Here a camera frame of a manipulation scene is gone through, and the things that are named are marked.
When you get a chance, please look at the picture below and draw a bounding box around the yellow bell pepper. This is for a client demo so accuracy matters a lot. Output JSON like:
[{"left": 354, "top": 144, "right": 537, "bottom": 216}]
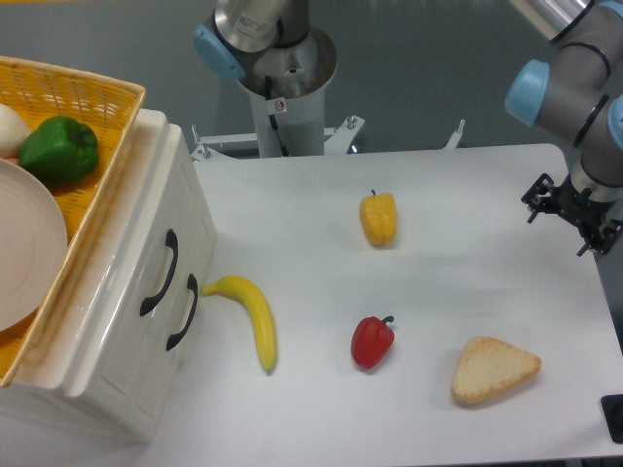
[{"left": 359, "top": 190, "right": 397, "bottom": 247}]

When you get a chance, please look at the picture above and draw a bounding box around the yellow banana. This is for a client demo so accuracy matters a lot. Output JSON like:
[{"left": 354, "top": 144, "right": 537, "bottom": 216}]
[{"left": 201, "top": 274, "right": 278, "bottom": 375}]

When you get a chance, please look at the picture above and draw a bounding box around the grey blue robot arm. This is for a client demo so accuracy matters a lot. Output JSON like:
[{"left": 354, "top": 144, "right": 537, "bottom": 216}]
[{"left": 194, "top": 1, "right": 622, "bottom": 254}]

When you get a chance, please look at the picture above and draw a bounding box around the white onion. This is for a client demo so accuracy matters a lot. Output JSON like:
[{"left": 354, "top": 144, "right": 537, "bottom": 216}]
[{"left": 0, "top": 104, "right": 31, "bottom": 159}]

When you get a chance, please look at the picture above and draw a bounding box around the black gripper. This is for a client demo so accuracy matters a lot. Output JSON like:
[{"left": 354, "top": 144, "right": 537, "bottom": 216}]
[{"left": 521, "top": 173, "right": 622, "bottom": 257}]

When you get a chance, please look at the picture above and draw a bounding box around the black lower drawer handle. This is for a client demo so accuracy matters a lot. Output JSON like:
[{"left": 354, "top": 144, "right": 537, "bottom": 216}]
[{"left": 165, "top": 273, "right": 200, "bottom": 351}]

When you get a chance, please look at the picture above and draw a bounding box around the yellow wicker basket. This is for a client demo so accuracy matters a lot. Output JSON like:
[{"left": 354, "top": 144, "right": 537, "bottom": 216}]
[{"left": 1, "top": 56, "right": 146, "bottom": 387}]

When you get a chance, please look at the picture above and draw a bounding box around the white drawer cabinet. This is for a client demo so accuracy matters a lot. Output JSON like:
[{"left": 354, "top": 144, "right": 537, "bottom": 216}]
[{"left": 1, "top": 110, "right": 216, "bottom": 441}]

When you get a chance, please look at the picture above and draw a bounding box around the triangular bread slice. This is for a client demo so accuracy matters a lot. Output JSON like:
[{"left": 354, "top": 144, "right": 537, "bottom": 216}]
[{"left": 451, "top": 336, "right": 541, "bottom": 406}]

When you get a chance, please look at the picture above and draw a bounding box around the black device at edge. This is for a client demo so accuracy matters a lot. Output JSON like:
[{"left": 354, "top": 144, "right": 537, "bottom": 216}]
[{"left": 601, "top": 394, "right": 623, "bottom": 445}]

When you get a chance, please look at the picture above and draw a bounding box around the white drawer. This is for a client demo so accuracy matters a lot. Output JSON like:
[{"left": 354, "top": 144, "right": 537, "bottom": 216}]
[{"left": 68, "top": 124, "right": 216, "bottom": 413}]

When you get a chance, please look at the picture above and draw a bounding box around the pink plate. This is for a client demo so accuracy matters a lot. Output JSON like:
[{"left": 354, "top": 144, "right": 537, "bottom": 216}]
[{"left": 1, "top": 161, "right": 67, "bottom": 330}]

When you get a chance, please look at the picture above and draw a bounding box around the red bell pepper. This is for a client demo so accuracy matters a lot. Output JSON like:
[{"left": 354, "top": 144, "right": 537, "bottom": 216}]
[{"left": 350, "top": 315, "right": 395, "bottom": 370}]

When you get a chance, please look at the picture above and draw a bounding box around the green bell pepper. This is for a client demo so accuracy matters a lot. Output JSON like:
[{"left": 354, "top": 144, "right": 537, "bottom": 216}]
[{"left": 18, "top": 116, "right": 99, "bottom": 185}]

